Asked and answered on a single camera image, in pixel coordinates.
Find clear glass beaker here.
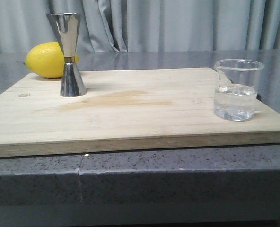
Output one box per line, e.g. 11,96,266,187
213,59,264,121

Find steel double jigger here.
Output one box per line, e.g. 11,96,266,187
46,13,87,97

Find wooden cutting board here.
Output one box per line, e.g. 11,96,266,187
0,68,280,157

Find yellow lemon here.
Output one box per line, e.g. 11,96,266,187
23,42,80,79

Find black cutting board handle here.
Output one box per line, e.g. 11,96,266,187
226,79,262,102

